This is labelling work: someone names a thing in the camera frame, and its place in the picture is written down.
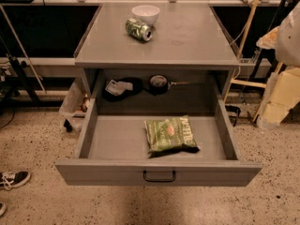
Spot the green jalapeno chip bag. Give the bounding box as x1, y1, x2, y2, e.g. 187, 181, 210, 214
144, 115, 199, 153

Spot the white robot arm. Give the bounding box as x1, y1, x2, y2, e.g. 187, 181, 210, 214
256, 2, 300, 67

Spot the black bag with paper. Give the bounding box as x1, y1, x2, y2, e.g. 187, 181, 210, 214
102, 77, 143, 102

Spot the grey cabinet counter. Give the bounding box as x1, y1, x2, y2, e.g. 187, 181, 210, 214
75, 3, 238, 114

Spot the grey open drawer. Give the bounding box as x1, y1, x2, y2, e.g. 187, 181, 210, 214
55, 100, 262, 187

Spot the black round pan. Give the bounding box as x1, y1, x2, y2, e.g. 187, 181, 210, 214
149, 74, 188, 96

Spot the clear plastic bin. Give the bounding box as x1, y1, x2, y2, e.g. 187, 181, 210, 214
59, 78, 89, 132

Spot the green soda can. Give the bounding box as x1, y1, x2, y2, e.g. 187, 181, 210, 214
126, 18, 152, 41

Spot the white bowl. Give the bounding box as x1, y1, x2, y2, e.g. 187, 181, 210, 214
131, 5, 160, 26

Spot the black tripod stand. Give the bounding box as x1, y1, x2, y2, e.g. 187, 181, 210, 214
0, 36, 40, 105

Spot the black white sneaker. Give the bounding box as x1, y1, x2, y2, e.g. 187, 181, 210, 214
0, 172, 31, 190

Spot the sneaker toe at edge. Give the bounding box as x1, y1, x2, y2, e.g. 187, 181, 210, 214
0, 202, 7, 217

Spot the black drawer handle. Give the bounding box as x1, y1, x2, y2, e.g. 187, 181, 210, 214
143, 171, 176, 183

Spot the wooden frame stand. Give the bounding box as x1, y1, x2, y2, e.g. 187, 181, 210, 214
222, 0, 285, 124

